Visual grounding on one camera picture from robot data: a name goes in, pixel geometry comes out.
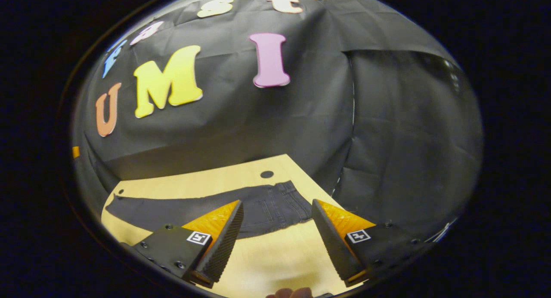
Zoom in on black backdrop cloth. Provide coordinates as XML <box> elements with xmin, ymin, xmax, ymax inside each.
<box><xmin>71</xmin><ymin>0</ymin><xmax>483</xmax><ymax>247</ymax></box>

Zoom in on black jeans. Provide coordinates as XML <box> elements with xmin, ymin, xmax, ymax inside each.
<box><xmin>105</xmin><ymin>180</ymin><xmax>313</xmax><ymax>240</ymax></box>

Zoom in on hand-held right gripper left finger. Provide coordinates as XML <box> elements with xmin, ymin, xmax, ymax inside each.
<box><xmin>129</xmin><ymin>199</ymin><xmax>245</xmax><ymax>289</ymax></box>

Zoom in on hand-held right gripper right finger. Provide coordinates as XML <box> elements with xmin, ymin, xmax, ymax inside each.
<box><xmin>311</xmin><ymin>199</ymin><xmax>431</xmax><ymax>287</ymax></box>

